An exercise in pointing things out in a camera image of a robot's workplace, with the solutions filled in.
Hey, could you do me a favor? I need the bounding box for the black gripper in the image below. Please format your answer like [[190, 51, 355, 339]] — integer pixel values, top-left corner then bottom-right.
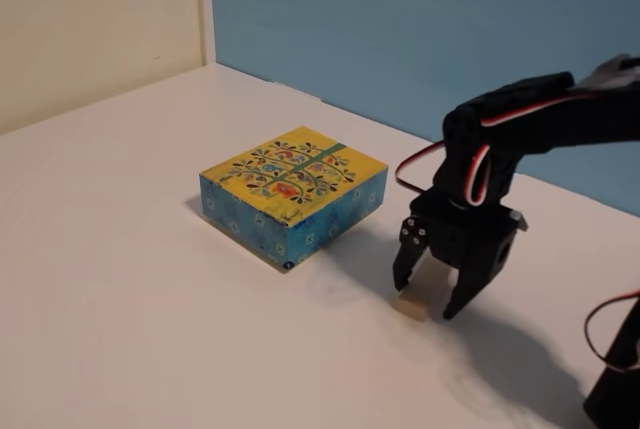
[[392, 188, 521, 321]]

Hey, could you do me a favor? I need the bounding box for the red white black servo cable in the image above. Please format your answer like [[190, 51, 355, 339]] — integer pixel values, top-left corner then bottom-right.
[[584, 290, 640, 373], [452, 91, 601, 208], [395, 141, 446, 195]]

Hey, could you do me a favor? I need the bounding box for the yellow and blue floral box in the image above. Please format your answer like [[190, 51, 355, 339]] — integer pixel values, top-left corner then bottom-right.
[[198, 125, 390, 274]]

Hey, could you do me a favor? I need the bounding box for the grey tape strip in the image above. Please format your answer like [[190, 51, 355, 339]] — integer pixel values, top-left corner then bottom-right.
[[574, 53, 640, 95]]

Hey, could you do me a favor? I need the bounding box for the wooden Jenga block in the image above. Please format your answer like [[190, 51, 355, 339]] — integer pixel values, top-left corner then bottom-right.
[[392, 248, 459, 323]]

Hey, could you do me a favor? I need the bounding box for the blue backdrop board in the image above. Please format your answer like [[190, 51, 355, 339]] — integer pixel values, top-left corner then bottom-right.
[[207, 0, 640, 218]]

